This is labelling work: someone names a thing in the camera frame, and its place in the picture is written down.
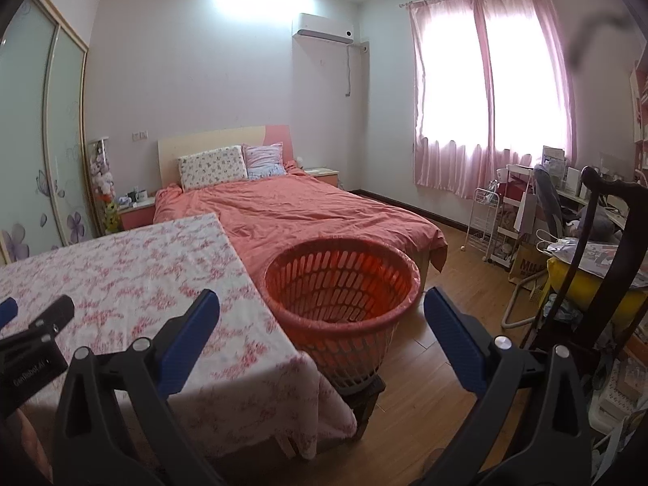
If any white air conditioner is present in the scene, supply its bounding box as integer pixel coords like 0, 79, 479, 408
292, 13, 355, 45

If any pink floral table cloth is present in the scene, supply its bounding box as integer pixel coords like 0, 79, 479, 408
1, 214, 356, 458

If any red plastic laundry basket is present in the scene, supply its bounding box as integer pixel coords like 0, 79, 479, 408
260, 236, 422, 395

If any pink striped pillow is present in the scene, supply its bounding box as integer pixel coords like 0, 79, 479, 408
242, 143, 287, 181

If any dark wooden stool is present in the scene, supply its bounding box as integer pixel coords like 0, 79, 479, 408
341, 375, 387, 442

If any wall power socket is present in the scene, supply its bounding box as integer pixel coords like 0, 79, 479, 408
132, 132, 148, 142

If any beige pink headboard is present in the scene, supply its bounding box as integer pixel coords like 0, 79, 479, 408
158, 125, 293, 191

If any floral glass sliding wardrobe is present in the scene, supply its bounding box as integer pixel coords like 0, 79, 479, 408
1, 0, 99, 264

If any pink right nightstand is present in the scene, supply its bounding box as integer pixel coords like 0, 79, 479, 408
304, 168, 339, 188

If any floral white pillow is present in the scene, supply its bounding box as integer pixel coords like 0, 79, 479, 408
177, 145, 248, 191

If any pink nightstand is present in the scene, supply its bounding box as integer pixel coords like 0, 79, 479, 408
117, 198, 155, 230
304, 168, 339, 188

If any pink left nightstand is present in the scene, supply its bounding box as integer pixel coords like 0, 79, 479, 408
117, 198, 155, 230

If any white wire rack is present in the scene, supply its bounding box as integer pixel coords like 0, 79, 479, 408
461, 188, 509, 266

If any clear tube of plush toys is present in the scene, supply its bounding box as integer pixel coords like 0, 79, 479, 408
88, 137, 120, 235

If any yellow stool with papers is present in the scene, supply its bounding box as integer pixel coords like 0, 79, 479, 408
544, 238, 647, 322

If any grey office chair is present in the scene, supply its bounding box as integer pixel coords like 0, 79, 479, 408
534, 164, 581, 239

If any salmon pink bed duvet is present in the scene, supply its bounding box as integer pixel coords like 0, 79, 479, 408
154, 169, 448, 283

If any pink window curtain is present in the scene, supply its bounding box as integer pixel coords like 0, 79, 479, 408
405, 0, 578, 198

